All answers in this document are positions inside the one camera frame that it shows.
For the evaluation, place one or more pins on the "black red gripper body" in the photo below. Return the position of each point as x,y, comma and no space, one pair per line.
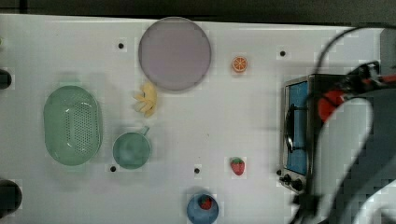
365,78

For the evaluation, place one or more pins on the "red plush ketchup bottle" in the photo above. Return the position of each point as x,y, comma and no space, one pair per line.
328,102

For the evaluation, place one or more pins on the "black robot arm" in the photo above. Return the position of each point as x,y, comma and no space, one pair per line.
353,179

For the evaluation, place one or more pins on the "silver toaster oven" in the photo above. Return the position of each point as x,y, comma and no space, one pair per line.
300,126

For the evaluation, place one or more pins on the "orange slice toy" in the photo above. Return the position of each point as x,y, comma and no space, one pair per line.
239,64

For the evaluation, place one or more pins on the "red toy strawberry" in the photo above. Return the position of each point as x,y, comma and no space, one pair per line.
237,165

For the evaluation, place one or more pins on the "purple round plate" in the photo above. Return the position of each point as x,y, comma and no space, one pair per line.
174,53

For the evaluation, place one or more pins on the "strawberry inside blue cup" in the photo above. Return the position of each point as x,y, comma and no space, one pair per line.
205,202

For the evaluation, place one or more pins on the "blue cup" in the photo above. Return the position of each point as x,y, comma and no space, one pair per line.
197,215

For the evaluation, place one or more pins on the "peeled banana toy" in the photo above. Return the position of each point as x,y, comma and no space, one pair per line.
146,100

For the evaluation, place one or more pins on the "green perforated colander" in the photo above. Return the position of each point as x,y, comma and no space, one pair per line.
72,125

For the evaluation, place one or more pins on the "black cylinder upper left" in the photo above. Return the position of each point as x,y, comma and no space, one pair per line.
5,79

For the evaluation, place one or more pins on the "black cylinder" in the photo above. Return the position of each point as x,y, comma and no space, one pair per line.
10,197
5,79

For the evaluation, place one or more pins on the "black cylinder lower left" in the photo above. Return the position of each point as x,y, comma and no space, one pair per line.
10,197

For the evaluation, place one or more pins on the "green cup with handle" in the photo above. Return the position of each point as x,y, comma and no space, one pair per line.
132,150

